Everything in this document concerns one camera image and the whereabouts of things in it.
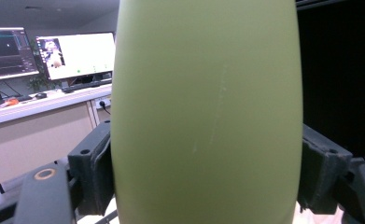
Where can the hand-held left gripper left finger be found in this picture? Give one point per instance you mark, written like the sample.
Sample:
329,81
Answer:
90,174

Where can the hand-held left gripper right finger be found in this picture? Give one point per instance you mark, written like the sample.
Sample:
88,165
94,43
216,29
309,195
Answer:
321,177

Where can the olive green cup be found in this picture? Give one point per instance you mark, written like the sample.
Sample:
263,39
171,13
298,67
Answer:
206,118

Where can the white office desk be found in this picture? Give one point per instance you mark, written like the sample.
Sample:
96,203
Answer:
37,137

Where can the black keyboard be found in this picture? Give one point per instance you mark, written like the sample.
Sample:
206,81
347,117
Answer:
87,85

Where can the black computer mouse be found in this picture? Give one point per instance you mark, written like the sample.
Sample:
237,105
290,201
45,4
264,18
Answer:
41,95

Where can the green potted plant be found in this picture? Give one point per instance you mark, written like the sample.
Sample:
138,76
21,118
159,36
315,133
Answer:
40,82

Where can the monitor with white screen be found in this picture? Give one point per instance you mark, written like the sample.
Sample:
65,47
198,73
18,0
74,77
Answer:
83,53

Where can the monitor with dark screen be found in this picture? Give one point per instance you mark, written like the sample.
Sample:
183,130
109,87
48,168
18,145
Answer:
6,53

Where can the white wall socket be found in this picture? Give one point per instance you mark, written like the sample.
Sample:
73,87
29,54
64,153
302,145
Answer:
106,101

